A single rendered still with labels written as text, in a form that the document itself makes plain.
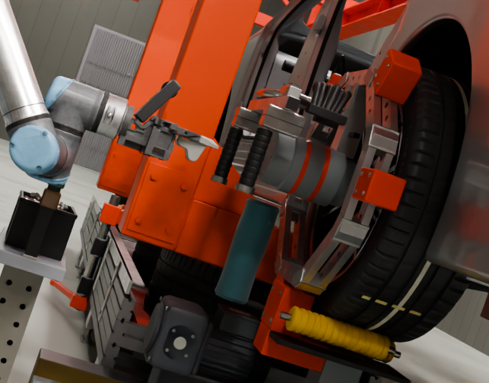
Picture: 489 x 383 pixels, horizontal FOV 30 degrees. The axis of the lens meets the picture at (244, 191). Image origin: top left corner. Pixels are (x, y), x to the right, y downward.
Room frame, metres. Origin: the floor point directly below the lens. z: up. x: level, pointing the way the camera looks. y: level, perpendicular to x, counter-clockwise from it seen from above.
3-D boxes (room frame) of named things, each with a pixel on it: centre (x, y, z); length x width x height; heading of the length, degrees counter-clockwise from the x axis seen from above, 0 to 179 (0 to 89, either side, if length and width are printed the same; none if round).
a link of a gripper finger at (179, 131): (1.96, 0.17, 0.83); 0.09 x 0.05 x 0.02; 102
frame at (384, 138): (2.24, -0.19, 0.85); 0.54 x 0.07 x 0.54; 12
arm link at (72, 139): (1.93, 0.41, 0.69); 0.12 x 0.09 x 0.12; 179
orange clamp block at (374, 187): (1.93, -0.26, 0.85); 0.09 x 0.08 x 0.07; 12
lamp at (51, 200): (2.06, 0.41, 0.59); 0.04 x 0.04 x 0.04; 12
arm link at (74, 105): (1.94, 0.40, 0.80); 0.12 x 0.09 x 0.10; 102
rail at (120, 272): (3.91, 0.45, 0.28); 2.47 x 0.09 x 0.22; 12
